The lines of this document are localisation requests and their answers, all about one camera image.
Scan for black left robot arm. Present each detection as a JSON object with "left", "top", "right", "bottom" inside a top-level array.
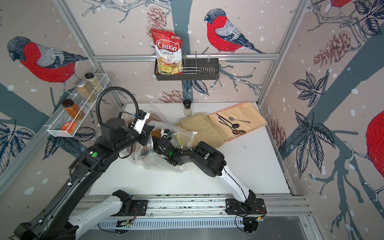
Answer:
[{"left": 14, "top": 118, "right": 153, "bottom": 240}]

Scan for orange spice jar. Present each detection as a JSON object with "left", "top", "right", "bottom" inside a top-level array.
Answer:
[{"left": 62, "top": 99, "right": 83, "bottom": 120}]

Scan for light spice jar black lid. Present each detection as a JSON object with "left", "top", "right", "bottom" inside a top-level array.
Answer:
[{"left": 85, "top": 73, "right": 103, "bottom": 92}]

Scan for beige corduroy trousers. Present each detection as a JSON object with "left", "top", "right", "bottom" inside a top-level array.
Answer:
[{"left": 176, "top": 113, "right": 225, "bottom": 149}]

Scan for clear acrylic spice shelf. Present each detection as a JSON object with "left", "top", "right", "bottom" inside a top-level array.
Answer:
[{"left": 48, "top": 73, "right": 110, "bottom": 138}]

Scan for black wire wall basket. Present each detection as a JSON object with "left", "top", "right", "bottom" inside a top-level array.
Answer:
[{"left": 154, "top": 54, "right": 220, "bottom": 81}]

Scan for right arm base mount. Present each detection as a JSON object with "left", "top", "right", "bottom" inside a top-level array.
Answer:
[{"left": 225, "top": 199, "right": 267, "bottom": 216}]

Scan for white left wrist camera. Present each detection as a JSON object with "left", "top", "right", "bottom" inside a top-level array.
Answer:
[{"left": 133, "top": 110, "right": 150, "bottom": 134}]

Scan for small orange box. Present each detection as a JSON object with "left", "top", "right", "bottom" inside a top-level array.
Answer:
[{"left": 61, "top": 121, "right": 77, "bottom": 134}]

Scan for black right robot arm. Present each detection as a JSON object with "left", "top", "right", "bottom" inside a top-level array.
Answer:
[{"left": 153, "top": 137, "right": 256, "bottom": 211}]

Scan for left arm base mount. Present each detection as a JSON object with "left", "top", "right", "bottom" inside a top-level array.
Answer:
[{"left": 114, "top": 200, "right": 149, "bottom": 217}]

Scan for black lid pepper grinder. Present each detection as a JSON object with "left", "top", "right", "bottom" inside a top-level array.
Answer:
[{"left": 183, "top": 99, "right": 192, "bottom": 117}]

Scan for black spoon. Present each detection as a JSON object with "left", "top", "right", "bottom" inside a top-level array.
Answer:
[{"left": 217, "top": 114, "right": 240, "bottom": 129}]

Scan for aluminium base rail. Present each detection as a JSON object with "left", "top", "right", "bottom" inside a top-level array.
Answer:
[{"left": 59, "top": 194, "right": 310, "bottom": 220}]

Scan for tan spice jar silver lid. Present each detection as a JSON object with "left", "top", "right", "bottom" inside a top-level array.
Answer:
[{"left": 76, "top": 80, "right": 97, "bottom": 102}]

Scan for wooden brown spoon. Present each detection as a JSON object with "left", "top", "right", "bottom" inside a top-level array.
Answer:
[{"left": 231, "top": 127, "right": 246, "bottom": 135}]

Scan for red cassava chips bag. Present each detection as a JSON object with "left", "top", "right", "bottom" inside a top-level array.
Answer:
[{"left": 151, "top": 29, "right": 183, "bottom": 75}]

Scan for clear plastic vacuum bag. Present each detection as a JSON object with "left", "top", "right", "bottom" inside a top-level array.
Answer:
[{"left": 133, "top": 113, "right": 197, "bottom": 173}]

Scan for beige cloth placemat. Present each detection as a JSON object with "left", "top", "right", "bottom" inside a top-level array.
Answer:
[{"left": 208, "top": 102, "right": 268, "bottom": 142}]

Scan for brown trousers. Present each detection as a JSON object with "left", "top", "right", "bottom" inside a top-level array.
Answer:
[{"left": 128, "top": 118, "right": 164, "bottom": 142}]

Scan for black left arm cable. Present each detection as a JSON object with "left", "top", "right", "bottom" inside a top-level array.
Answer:
[{"left": 95, "top": 86, "right": 140, "bottom": 127}]

